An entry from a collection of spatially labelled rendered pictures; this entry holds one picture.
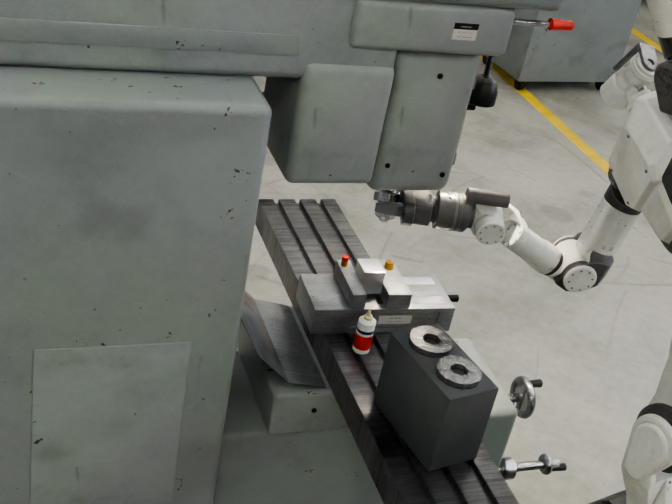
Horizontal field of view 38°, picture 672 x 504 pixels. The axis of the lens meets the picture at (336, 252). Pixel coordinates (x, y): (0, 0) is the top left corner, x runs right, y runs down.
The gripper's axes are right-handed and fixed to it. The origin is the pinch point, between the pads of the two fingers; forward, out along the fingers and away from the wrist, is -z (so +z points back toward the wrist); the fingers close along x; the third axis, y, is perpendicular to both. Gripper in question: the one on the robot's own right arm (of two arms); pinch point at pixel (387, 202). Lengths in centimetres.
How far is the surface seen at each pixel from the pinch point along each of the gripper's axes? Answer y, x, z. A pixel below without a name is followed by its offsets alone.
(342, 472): 67, 16, 0
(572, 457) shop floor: 125, -66, 93
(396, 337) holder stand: 13.0, 32.8, 2.5
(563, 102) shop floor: 126, -416, 163
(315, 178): -12.8, 18.3, -18.0
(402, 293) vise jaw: 20.7, 4.3, 7.1
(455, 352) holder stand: 13.1, 35.2, 14.5
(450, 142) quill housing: -19.9, 7.7, 9.1
